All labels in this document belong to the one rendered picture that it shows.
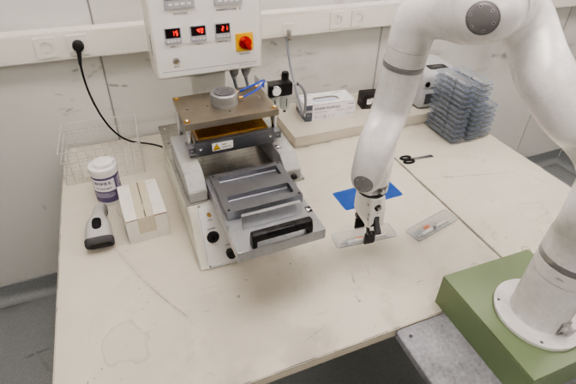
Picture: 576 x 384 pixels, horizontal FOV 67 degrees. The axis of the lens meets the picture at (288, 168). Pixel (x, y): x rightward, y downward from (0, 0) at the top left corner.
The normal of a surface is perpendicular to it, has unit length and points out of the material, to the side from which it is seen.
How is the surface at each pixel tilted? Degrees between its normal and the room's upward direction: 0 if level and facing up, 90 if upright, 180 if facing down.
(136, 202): 1
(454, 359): 0
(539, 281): 88
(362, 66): 90
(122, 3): 90
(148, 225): 89
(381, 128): 43
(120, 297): 0
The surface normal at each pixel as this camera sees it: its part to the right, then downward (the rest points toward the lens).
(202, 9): 0.39, 0.53
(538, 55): -0.65, -0.40
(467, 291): 0.05, -0.82
